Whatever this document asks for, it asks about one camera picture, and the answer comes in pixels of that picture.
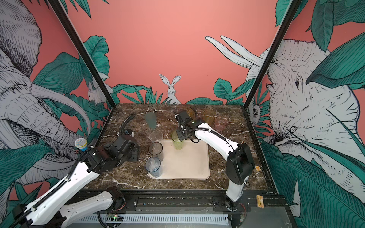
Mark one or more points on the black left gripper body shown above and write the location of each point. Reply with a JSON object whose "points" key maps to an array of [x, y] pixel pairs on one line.
{"points": [[134, 156]]}

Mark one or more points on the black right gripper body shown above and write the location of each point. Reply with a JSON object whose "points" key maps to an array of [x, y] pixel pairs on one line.
{"points": [[181, 135]]}

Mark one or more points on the short amber tumbler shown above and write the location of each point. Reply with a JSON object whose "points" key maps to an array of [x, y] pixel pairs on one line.
{"points": [[191, 112]]}

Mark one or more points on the tall green tumbler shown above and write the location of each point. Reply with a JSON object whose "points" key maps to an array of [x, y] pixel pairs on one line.
{"points": [[178, 144]]}

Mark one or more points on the tall amber tumbler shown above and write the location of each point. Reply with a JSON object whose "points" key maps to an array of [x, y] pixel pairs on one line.
{"points": [[209, 116]]}

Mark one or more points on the smoky grey tall tumbler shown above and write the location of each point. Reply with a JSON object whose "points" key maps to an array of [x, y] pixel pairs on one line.
{"points": [[156, 150]]}

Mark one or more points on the pale blue tall tumbler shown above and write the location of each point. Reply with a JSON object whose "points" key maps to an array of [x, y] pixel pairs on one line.
{"points": [[154, 167]]}

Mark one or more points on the clear tall plastic tumbler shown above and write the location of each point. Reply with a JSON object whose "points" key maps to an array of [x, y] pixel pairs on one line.
{"points": [[156, 137]]}

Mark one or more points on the frosted teal textured tumbler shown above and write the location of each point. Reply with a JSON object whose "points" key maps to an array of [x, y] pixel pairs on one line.
{"points": [[150, 118]]}

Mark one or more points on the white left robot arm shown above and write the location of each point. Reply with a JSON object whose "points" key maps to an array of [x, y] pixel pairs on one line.
{"points": [[51, 209]]}

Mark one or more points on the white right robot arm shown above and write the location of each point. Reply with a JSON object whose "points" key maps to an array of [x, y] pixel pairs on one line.
{"points": [[238, 156]]}

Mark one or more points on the white plastic tray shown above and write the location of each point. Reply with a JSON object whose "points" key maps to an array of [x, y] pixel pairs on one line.
{"points": [[189, 163]]}

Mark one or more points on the short pink tumbler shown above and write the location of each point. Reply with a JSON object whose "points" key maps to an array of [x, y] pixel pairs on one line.
{"points": [[220, 124]]}

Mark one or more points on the blue toy microphone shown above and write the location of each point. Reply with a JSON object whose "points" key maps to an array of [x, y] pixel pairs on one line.
{"points": [[81, 144]]}

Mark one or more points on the green lit circuit board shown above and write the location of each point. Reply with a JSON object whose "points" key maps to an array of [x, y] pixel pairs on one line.
{"points": [[114, 218]]}

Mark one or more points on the white ribbed vent strip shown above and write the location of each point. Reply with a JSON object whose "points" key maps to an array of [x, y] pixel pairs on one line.
{"points": [[215, 219]]}

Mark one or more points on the tan cork block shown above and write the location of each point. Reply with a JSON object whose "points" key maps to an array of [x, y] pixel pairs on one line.
{"points": [[260, 201]]}

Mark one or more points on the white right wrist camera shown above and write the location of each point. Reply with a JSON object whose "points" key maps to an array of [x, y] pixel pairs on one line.
{"points": [[182, 117]]}

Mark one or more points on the black front mounting rail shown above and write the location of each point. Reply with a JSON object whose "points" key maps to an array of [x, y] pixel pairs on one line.
{"points": [[217, 199]]}

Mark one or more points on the black corner frame post left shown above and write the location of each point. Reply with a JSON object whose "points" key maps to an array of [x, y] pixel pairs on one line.
{"points": [[73, 35]]}

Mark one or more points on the black corner frame post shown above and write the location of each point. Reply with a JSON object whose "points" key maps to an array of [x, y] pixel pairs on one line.
{"points": [[289, 15], [73, 35]]}

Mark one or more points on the black corner frame post right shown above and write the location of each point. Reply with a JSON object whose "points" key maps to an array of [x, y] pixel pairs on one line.
{"points": [[289, 15]]}

